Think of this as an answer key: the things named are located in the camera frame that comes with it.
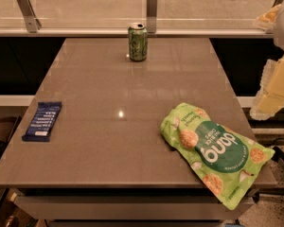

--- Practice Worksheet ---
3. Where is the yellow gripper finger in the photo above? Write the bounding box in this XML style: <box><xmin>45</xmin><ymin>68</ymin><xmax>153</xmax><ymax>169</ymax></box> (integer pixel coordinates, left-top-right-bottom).
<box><xmin>250</xmin><ymin>56</ymin><xmax>284</xmax><ymax>120</ymax></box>
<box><xmin>254</xmin><ymin>4</ymin><xmax>281</xmax><ymax>31</ymax></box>

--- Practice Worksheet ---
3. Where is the green soda can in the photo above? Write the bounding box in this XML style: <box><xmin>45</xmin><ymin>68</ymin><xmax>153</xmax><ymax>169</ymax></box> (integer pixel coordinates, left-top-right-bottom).
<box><xmin>128</xmin><ymin>23</ymin><xmax>148</xmax><ymax>61</ymax></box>

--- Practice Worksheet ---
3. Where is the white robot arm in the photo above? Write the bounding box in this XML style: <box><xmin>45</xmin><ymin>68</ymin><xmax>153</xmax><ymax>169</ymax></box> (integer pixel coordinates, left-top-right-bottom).
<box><xmin>250</xmin><ymin>0</ymin><xmax>284</xmax><ymax>120</ymax></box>

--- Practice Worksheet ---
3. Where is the blue rxbar blueberry bar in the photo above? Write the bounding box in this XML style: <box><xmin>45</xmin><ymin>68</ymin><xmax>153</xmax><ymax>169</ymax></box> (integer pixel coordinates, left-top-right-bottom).
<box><xmin>22</xmin><ymin>101</ymin><xmax>62</xmax><ymax>142</ymax></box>

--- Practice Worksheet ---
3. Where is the green dang rice chips bag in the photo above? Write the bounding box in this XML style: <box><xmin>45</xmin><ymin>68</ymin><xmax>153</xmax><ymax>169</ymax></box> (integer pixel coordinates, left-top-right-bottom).
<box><xmin>160</xmin><ymin>103</ymin><xmax>275</xmax><ymax>210</ymax></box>

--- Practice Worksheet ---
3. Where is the glass barrier panel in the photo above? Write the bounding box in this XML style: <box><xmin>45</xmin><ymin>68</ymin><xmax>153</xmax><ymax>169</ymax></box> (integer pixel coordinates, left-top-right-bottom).
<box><xmin>0</xmin><ymin>0</ymin><xmax>275</xmax><ymax>29</ymax></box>

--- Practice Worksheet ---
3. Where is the centre metal glass bracket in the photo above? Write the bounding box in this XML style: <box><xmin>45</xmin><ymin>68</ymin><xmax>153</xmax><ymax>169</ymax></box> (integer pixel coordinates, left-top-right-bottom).
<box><xmin>147</xmin><ymin>0</ymin><xmax>158</xmax><ymax>33</ymax></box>

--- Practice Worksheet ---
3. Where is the left metal glass bracket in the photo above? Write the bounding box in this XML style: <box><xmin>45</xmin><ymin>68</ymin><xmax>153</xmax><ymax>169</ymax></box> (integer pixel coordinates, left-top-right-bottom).
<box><xmin>16</xmin><ymin>0</ymin><xmax>42</xmax><ymax>33</ymax></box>

